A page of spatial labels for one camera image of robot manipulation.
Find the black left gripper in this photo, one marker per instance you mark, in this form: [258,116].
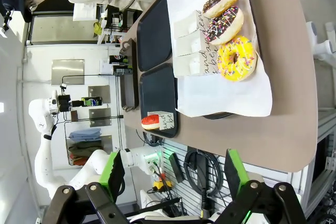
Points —
[64,102]

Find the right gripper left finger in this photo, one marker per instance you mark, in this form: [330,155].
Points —
[110,182]

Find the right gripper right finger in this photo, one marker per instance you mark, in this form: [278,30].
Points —
[236,176]

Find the yellow donut with sprinkles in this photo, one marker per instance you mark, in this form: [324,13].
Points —
[245,64]

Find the chocolate donut with sprinkles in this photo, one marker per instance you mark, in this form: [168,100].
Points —
[225,26]

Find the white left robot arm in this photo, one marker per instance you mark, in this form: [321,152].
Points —
[43,155]

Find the silver metal plate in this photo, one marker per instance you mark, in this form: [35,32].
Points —
[99,94]
[99,117]
[67,72]

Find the folded blue cloth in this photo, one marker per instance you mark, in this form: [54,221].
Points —
[85,134]

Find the folded red cloth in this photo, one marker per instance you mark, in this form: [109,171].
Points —
[78,161]

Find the folded olive green cloth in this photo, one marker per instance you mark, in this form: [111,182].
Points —
[85,149]

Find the yellow emergency stop button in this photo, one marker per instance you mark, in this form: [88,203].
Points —
[161,184]

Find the brown plastic serving tray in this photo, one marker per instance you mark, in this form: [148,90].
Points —
[129,87]

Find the grey slotted panel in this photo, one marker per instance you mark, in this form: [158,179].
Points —
[181,195]

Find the black power adapter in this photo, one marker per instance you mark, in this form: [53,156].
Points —
[176,167]

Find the dark tray under paper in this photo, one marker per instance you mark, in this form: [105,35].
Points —
[218,115]

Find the red glazed donut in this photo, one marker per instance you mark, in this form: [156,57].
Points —
[150,122]

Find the white paper sheet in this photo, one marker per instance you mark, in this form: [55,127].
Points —
[223,98]

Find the black plastic serving tray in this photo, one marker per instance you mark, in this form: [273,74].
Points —
[157,93]
[153,37]

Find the white cardboard box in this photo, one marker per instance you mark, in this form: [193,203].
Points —
[84,11]

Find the aluminium frame cabinet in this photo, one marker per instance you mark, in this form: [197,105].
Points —
[325,155]

